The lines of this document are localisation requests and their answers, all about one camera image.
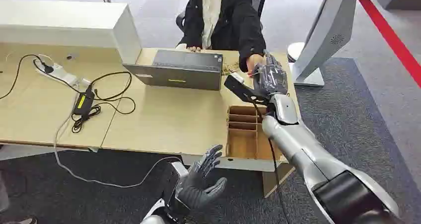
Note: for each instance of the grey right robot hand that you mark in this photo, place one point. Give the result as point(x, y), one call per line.
point(271, 79)

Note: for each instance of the white desk riser box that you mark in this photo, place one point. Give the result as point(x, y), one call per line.
point(65, 25)

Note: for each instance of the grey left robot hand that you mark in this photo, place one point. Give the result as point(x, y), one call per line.
point(195, 189)

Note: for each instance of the black power adapter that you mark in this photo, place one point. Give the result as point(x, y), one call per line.
point(84, 101)

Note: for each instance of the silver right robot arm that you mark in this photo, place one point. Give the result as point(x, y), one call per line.
point(306, 150)

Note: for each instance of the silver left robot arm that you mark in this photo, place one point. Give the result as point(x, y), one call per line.
point(171, 196)

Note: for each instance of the small card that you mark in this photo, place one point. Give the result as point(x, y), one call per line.
point(252, 74)

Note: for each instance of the white kiosk stand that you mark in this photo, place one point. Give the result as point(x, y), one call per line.
point(324, 35)

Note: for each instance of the person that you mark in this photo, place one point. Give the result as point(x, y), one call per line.
point(230, 15)

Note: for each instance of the person's left hand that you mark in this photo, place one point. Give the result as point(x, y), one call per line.
point(194, 48)

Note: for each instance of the dark grey laptop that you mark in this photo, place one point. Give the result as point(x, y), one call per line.
point(179, 72)

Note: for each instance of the person's right hand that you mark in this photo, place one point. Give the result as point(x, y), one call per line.
point(252, 63)

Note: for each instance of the white power strip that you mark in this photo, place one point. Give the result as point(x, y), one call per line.
point(59, 71)

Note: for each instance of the wooden card box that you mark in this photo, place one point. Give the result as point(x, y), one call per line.
point(245, 140)

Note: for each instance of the person's hand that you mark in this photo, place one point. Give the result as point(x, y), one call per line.
point(194, 48)
point(252, 63)

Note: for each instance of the wooden desk leg panel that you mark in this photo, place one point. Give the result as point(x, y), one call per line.
point(276, 179)

